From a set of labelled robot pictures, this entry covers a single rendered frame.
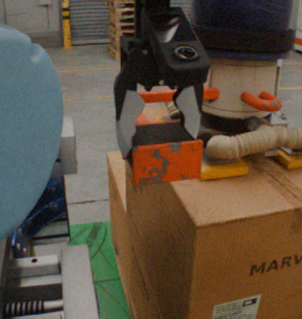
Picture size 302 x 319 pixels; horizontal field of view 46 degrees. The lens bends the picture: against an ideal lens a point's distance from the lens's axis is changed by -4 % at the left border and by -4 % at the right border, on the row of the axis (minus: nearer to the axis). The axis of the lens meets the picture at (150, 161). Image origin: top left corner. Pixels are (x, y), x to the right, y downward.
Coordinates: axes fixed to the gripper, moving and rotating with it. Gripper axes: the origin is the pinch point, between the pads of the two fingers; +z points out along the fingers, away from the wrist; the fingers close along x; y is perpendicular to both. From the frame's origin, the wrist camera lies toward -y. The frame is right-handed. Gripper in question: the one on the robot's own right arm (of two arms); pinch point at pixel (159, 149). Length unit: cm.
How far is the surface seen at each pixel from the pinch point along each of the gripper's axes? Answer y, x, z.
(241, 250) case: 0.1, -14.4, 20.3
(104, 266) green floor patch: 100, 0, 109
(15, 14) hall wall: 958, 110, 25
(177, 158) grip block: -4.4, -1.0, -0.6
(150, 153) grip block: -4.3, 2.3, -1.6
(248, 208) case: 2.1, -15.9, 13.4
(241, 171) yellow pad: 12.6, -19.9, 12.4
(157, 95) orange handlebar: 24.4, -6.5, 0.1
